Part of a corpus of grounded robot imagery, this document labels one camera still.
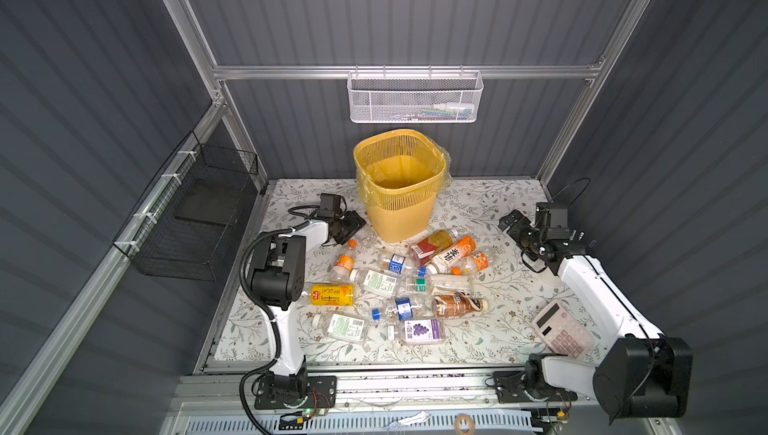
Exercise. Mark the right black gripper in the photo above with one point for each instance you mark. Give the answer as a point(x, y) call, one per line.
point(522, 223)

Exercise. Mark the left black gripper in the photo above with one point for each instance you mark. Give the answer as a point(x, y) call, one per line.
point(353, 221)

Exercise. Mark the orange label clear bottle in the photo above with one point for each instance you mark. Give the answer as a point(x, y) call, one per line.
point(345, 262)

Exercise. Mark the yellow label juice bottle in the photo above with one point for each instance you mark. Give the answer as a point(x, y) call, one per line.
point(329, 295)

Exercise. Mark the small orange label bottle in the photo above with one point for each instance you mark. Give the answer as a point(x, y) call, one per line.
point(472, 264)

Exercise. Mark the orange white label bottle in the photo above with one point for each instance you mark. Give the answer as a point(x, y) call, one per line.
point(444, 261)

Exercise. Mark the brown coffee label bottle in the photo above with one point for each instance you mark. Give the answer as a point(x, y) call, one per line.
point(458, 304)

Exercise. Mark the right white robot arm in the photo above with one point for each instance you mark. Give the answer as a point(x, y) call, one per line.
point(645, 374)

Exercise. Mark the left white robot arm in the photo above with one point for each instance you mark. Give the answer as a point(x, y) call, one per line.
point(272, 277)

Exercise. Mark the yellow plastic waste bin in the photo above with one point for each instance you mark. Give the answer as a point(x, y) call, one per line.
point(398, 226)

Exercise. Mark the yellow bin liner bag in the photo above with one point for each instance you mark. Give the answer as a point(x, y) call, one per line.
point(400, 169)

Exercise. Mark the green label bottle upper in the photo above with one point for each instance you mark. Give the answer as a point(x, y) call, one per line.
point(372, 281)

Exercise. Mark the green label bottle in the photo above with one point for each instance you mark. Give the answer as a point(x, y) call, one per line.
point(342, 327)
point(372, 281)

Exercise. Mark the blue label bottle upper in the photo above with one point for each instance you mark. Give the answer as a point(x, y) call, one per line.
point(401, 265)

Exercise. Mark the blue label bottle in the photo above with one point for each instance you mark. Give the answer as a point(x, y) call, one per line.
point(401, 309)
point(401, 265)

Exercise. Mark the red yellow tea bottle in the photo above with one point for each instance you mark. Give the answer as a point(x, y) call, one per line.
point(423, 250)

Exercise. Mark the pink calculator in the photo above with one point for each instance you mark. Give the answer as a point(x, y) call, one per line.
point(561, 332)

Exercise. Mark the floral table mat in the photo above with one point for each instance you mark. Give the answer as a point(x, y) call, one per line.
point(503, 334)

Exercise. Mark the green label bottle lower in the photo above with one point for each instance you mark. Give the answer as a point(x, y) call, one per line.
point(342, 327)

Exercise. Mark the blue label bottle lower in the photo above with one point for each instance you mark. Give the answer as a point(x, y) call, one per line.
point(401, 309)

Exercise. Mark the purple grape label bottle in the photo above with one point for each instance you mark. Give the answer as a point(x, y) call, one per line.
point(425, 331)

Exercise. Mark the white tube in basket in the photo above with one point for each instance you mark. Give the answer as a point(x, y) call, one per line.
point(455, 108)

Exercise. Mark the tape roll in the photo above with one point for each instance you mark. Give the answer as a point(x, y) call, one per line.
point(464, 425)

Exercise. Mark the white wire wall basket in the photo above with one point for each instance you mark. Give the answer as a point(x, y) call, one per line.
point(408, 96)

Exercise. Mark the black wire side basket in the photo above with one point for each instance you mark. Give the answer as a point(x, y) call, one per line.
point(195, 216)

